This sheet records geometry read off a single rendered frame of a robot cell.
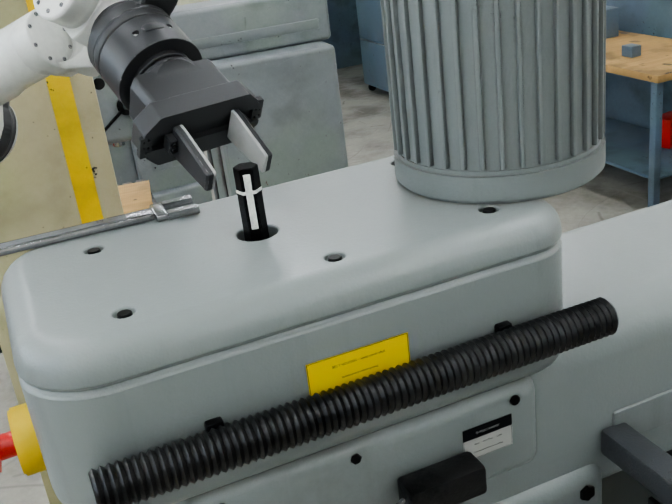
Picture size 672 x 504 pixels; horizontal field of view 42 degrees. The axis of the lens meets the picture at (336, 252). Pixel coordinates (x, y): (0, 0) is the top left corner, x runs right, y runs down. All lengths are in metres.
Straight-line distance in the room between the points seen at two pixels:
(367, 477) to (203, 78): 0.39
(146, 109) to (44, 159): 1.72
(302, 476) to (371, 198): 0.26
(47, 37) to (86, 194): 1.57
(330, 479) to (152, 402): 0.18
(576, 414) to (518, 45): 0.37
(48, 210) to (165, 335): 1.90
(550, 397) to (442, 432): 0.12
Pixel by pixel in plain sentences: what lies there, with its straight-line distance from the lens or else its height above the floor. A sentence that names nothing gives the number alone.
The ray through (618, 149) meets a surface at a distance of 6.23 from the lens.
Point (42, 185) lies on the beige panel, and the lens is 2.51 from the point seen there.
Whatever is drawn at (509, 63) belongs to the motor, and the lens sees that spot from 0.74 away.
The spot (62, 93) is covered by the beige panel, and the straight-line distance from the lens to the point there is 2.46.
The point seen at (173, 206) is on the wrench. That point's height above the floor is 1.89.
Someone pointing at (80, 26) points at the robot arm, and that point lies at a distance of 0.90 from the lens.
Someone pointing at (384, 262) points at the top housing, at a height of 1.89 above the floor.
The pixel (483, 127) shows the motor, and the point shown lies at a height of 1.96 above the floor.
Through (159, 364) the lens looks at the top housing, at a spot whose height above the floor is 1.86.
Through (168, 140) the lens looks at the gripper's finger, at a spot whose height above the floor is 1.98.
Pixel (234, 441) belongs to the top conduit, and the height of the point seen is 1.80.
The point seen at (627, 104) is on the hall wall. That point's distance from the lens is 6.96.
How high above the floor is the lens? 2.17
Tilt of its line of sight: 24 degrees down
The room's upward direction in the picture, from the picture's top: 7 degrees counter-clockwise
